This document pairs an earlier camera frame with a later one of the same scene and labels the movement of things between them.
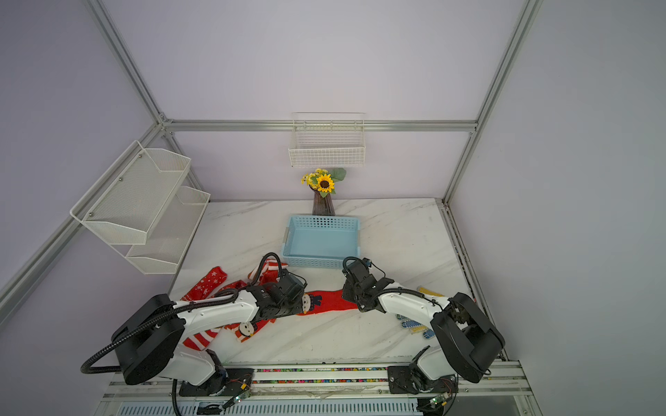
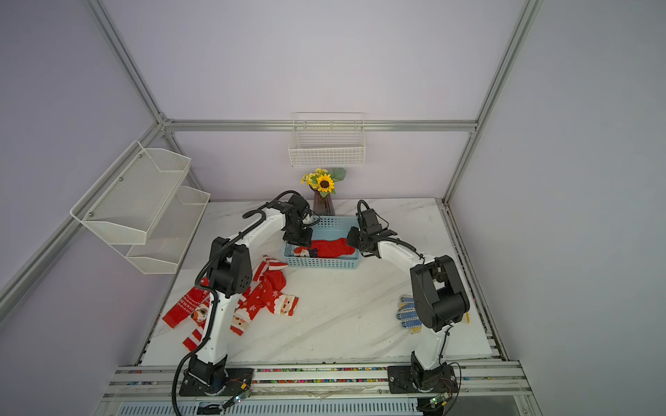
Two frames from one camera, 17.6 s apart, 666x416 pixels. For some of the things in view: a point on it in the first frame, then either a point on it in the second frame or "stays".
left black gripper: x=297 y=306 -> x=305 y=241
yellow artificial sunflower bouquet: x=323 y=181 stays
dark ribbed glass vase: x=323 y=206 stays
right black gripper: x=348 y=292 -> x=353 y=237
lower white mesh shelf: x=170 y=237 stays
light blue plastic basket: x=321 y=241 stays
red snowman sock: x=324 y=301 -> x=323 y=249
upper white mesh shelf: x=123 y=205 stays
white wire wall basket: x=323 y=139 stays
